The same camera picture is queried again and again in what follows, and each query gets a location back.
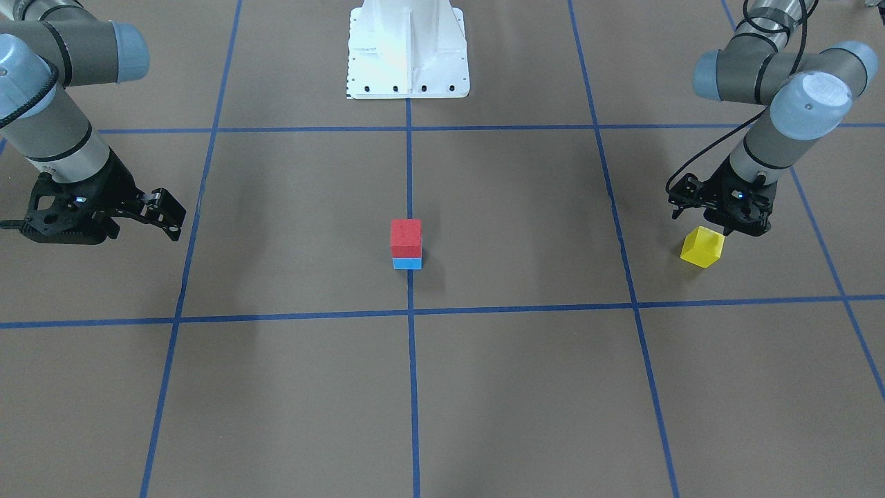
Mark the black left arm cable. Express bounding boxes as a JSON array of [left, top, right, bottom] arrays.
[[665, 0, 820, 194]]

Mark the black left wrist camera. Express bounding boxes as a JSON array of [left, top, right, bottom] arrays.
[[722, 196, 772, 237]]

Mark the yellow cube block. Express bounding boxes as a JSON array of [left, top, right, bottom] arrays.
[[680, 226, 726, 269]]

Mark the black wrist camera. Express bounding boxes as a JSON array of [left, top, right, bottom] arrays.
[[16, 194, 120, 245], [722, 196, 772, 237]]

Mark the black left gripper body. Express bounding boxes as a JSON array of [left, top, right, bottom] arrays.
[[698, 160, 777, 221]]

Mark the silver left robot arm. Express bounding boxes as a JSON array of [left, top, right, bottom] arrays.
[[666, 1, 879, 237]]

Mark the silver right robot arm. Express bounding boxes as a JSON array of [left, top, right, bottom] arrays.
[[1, 1, 187, 245]]

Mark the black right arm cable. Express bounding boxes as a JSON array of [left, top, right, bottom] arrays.
[[0, 66, 59, 232]]

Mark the red cube block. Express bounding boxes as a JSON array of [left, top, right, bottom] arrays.
[[389, 219, 423, 259]]

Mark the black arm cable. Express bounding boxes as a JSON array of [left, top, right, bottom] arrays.
[[0, 66, 59, 232], [665, 0, 820, 194]]

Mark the blue cube block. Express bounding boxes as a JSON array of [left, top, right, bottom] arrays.
[[392, 257, 423, 270]]

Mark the white pedestal column base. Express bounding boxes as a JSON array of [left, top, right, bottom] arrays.
[[346, 1, 471, 99]]

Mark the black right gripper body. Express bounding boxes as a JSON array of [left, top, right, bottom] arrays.
[[29, 151, 145, 221]]

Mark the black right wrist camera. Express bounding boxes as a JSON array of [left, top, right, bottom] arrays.
[[16, 194, 120, 245]]

